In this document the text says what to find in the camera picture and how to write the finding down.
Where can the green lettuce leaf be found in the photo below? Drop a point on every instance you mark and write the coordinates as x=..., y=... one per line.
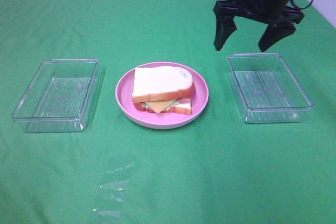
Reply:
x=147, y=106

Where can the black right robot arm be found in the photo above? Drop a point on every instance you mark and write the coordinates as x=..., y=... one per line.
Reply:
x=279, y=17

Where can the yellow cheese slice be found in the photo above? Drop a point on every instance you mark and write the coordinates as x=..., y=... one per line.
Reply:
x=158, y=106

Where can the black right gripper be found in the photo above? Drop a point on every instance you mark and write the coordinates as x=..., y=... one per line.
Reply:
x=273, y=12

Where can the bread slice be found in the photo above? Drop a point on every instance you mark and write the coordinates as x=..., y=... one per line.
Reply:
x=165, y=106
x=161, y=83

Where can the green tablecloth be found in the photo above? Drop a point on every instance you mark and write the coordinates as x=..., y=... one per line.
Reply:
x=218, y=169

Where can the left clear plastic tray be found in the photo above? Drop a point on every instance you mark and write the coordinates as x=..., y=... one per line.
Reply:
x=59, y=97

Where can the right clear plastic tray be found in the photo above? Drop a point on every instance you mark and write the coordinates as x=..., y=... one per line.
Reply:
x=266, y=89

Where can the bacon strip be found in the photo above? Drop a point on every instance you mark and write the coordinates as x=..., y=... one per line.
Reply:
x=183, y=100

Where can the clear plastic tray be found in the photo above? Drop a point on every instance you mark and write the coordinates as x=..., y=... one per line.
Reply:
x=266, y=89
x=59, y=97

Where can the pink round plate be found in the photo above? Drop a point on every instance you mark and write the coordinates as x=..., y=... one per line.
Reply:
x=162, y=121

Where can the clear plastic film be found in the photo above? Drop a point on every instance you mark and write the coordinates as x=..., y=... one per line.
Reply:
x=112, y=189

